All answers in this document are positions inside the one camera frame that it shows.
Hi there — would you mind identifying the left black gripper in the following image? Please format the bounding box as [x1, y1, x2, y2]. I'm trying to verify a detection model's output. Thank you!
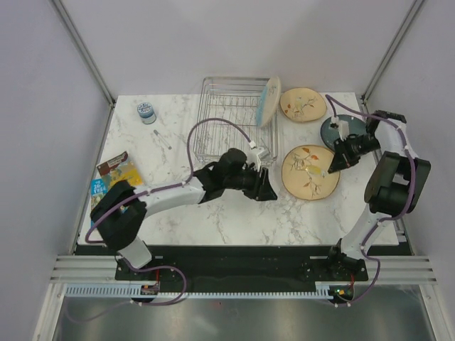
[225, 163, 277, 202]

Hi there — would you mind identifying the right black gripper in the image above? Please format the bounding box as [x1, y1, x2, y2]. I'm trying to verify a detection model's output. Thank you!
[328, 134, 380, 173]

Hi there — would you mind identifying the cream plate with yellow bird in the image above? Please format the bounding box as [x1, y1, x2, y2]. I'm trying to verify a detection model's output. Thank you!
[282, 145, 341, 201]

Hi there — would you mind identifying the blue and cream plate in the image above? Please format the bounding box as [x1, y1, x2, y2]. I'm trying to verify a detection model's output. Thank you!
[255, 76, 282, 128]

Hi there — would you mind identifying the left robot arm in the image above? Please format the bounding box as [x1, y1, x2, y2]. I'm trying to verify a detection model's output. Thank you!
[90, 148, 277, 279]

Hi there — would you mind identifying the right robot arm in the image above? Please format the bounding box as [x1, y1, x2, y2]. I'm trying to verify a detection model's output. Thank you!
[325, 110, 431, 280]

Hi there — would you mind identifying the dark teal plate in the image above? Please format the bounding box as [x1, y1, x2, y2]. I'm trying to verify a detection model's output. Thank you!
[320, 114, 365, 151]

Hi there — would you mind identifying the cream plate with blue bird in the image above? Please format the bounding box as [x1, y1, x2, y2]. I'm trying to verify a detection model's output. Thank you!
[279, 87, 327, 123]

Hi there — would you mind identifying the white pen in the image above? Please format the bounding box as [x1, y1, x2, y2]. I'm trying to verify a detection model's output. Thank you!
[154, 129, 172, 150]

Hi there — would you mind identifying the small blue-lidded jar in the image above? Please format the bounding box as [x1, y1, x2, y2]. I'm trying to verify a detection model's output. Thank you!
[136, 102, 156, 124]

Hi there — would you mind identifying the brown and yellow book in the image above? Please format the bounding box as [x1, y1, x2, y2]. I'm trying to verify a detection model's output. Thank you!
[97, 151, 144, 190]

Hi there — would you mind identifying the blue paperback book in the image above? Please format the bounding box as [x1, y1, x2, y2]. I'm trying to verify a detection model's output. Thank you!
[90, 178, 108, 210]

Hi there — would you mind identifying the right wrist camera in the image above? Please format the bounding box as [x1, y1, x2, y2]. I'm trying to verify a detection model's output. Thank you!
[330, 117, 350, 141]

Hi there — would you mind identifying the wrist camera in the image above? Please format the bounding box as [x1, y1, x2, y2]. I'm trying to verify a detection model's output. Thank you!
[247, 141, 270, 171]
[330, 117, 350, 141]

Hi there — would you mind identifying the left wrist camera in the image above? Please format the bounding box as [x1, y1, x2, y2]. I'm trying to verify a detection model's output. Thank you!
[247, 141, 270, 171]

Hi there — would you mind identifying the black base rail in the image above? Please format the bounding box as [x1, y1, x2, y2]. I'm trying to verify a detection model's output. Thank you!
[74, 243, 370, 294]

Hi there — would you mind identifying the metal wire dish rack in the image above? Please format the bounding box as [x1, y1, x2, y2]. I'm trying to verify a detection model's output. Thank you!
[192, 76, 279, 166]

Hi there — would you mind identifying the white cable duct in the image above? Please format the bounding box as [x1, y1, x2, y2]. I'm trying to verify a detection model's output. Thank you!
[65, 283, 160, 298]

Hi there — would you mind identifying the aluminium frame profile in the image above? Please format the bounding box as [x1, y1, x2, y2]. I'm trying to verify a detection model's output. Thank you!
[50, 0, 116, 108]

